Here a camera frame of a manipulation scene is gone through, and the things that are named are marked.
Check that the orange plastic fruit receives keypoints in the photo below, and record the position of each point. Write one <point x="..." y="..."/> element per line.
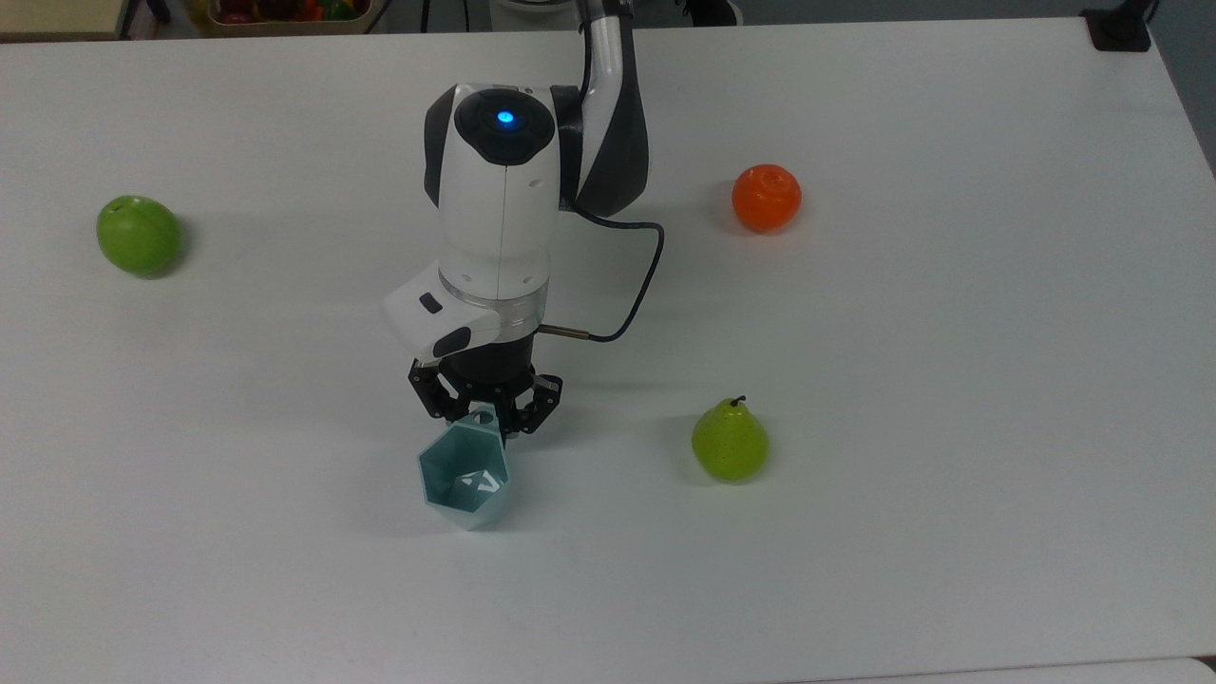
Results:
<point x="767" y="198"/>

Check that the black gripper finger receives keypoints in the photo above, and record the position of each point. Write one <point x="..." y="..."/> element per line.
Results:
<point x="537" y="404"/>
<point x="439" y="394"/>

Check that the green plastic apple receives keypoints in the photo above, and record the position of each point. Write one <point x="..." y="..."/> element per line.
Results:
<point x="139" y="237"/>

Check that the wooden board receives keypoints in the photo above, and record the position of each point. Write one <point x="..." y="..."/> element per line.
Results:
<point x="57" y="17"/>

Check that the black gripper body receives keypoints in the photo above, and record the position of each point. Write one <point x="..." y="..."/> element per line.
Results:
<point x="489" y="370"/>

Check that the black camera stand clamp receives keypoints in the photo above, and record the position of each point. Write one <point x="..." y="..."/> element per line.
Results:
<point x="1119" y="28"/>

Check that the light blue hexagonal mug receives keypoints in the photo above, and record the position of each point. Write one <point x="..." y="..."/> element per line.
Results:
<point x="465" y="480"/>

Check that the green plastic pear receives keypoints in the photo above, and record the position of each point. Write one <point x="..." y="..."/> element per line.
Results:
<point x="730" y="446"/>

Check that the box of toy fruit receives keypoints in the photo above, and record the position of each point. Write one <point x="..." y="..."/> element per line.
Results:
<point x="285" y="14"/>

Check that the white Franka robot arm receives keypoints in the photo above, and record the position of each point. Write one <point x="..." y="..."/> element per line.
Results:
<point x="499" y="209"/>

